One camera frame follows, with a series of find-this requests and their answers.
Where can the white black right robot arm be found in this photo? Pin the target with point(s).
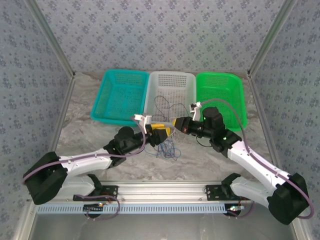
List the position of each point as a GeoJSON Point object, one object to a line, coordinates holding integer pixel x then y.
{"type": "Point", "coordinates": [255, 165]}

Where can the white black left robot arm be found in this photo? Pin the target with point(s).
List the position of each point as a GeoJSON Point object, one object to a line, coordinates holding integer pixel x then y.
{"type": "Point", "coordinates": [85, 163]}

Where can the white plastic basket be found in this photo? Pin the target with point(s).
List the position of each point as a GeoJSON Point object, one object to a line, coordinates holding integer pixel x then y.
{"type": "Point", "coordinates": [170, 85]}

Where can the green plastic basket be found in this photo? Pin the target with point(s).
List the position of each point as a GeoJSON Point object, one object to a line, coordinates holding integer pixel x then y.
{"type": "Point", "coordinates": [220, 87]}

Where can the teal plastic basket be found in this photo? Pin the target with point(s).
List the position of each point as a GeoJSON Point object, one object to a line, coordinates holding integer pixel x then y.
{"type": "Point", "coordinates": [120, 100]}

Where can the small black controller board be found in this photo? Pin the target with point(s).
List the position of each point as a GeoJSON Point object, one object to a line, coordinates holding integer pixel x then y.
{"type": "Point", "coordinates": [92, 208]}
{"type": "Point", "coordinates": [235, 209]}

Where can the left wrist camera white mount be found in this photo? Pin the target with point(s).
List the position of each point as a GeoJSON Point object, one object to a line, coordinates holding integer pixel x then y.
{"type": "Point", "coordinates": [141, 117]}

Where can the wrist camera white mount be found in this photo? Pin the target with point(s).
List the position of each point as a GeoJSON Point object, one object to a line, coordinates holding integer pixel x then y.
{"type": "Point", "coordinates": [141, 117]}
{"type": "Point", "coordinates": [195, 110]}

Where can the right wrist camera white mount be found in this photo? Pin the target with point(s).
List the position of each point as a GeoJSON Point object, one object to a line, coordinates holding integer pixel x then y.
{"type": "Point", "coordinates": [195, 110]}

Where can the aluminium table side rail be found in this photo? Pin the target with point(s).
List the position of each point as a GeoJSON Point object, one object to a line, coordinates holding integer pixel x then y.
{"type": "Point", "coordinates": [62, 112]}
{"type": "Point", "coordinates": [262, 115]}

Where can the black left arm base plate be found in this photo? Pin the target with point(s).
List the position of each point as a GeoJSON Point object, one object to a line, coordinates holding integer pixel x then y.
{"type": "Point", "coordinates": [112, 191]}

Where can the aluminium mounting rail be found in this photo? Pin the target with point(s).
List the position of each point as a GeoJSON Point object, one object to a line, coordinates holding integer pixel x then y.
{"type": "Point", "coordinates": [160, 191]}

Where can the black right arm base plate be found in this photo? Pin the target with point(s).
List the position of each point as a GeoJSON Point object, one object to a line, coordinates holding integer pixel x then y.
{"type": "Point", "coordinates": [212, 192]}

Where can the aluminium frame post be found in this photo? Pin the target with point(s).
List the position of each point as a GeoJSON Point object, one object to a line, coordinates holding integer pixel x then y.
{"type": "Point", "coordinates": [271, 37]}
{"type": "Point", "coordinates": [51, 37]}

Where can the aluminium lower frame bar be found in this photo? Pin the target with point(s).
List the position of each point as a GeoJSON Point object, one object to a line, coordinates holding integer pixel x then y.
{"type": "Point", "coordinates": [25, 225]}
{"type": "Point", "coordinates": [301, 231]}

